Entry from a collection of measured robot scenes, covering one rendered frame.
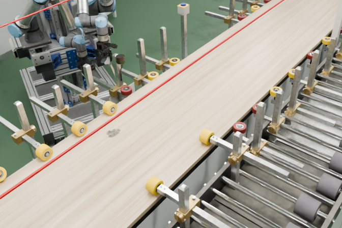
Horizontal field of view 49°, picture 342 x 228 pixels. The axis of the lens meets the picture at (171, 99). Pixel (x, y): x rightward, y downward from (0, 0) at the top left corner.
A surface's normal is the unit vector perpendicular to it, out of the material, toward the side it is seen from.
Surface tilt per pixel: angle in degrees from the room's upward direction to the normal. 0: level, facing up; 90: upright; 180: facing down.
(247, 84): 0
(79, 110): 0
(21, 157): 0
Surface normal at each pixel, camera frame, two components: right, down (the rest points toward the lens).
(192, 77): -0.04, -0.80
